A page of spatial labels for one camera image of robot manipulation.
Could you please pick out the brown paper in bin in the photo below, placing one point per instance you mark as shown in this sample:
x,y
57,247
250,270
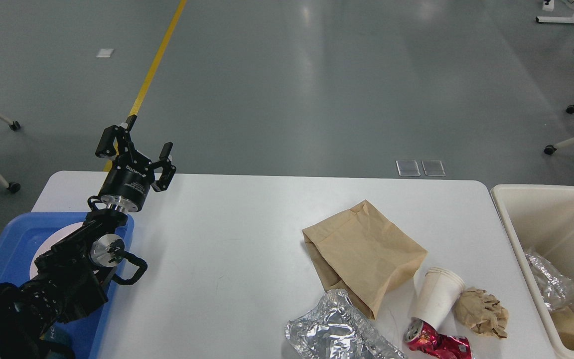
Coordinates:
x,y
563,320

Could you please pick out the crumpled brown paper ball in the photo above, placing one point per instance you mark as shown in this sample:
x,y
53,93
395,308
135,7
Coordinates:
x,y
482,313

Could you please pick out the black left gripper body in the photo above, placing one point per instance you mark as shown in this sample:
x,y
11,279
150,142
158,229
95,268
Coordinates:
x,y
128,181

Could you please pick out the aluminium foil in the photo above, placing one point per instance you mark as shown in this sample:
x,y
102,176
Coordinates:
x,y
336,329
556,289

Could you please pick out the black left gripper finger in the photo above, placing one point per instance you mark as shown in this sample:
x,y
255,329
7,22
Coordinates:
x,y
116,143
168,170

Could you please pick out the beige plastic bin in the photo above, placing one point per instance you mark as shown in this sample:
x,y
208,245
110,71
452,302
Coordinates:
x,y
540,217

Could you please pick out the crushed white paper cup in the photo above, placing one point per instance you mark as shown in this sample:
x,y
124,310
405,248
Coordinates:
x,y
440,289

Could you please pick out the clear floor plates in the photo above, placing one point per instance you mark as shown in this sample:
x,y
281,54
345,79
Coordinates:
x,y
432,168

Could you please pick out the brown paper bag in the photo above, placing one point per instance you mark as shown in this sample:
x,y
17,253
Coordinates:
x,y
364,253

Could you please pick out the pink plate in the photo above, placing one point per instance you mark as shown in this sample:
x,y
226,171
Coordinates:
x,y
50,242

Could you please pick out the blue plastic tray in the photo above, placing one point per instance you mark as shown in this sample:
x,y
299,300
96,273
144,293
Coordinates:
x,y
20,242

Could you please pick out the crushed red can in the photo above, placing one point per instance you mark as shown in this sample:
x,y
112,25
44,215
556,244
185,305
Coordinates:
x,y
422,337

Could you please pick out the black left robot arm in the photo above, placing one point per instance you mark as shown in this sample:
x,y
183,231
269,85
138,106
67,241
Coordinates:
x,y
74,272

